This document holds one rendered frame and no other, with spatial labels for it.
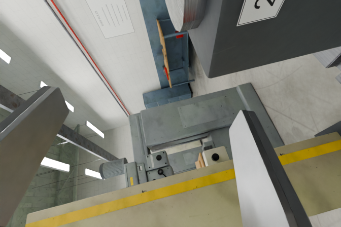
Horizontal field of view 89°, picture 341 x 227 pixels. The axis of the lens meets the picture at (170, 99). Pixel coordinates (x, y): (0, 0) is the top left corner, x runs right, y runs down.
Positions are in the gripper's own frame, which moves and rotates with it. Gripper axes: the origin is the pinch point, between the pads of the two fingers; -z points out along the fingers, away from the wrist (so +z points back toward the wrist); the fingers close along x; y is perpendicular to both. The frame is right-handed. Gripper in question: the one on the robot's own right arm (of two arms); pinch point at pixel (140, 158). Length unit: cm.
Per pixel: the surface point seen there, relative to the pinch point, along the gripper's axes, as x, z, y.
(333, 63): -22.1, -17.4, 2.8
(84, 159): 367, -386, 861
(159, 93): 30, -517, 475
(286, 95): -120, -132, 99
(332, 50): -21.0, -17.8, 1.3
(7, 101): 244, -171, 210
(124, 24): 133, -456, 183
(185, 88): -76, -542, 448
